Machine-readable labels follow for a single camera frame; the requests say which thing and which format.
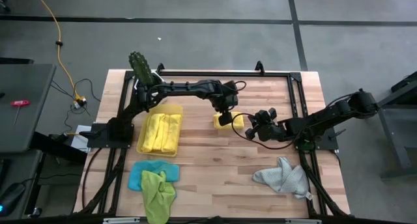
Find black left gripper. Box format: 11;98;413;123
211;81;239;127

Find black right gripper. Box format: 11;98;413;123
244;109;288;142

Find grey microfiber towel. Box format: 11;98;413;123
252;156;313;201

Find blue microfiber towel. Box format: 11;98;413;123
127;160;180;191

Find green microfiber towel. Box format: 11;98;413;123
141;170;177;224

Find translucent yellow plastic tray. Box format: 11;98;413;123
136;103;184;158

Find green cactus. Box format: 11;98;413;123
128;51;154;87

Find grey metal stand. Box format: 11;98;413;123
371;70;417;179

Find yellow power plug block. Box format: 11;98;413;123
72;94;87;109

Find white paper sheet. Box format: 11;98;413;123
69;124;91;152

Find grey desk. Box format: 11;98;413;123
0;63;57;154

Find dark desk surface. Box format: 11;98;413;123
0;149;43;220

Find black computer mouse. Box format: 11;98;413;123
0;182;26;217

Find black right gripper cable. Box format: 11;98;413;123
230;112;326;150

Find black aluminium table frame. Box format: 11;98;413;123
73;60;351;224

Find silver frame bracket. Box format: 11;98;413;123
285;218;323;224
102;217;141;223

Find black floor cables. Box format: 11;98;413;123
50;77;98;133

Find orange extension cable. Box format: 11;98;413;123
31;0;81;100

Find red-handled hex key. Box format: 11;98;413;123
10;100;31;126

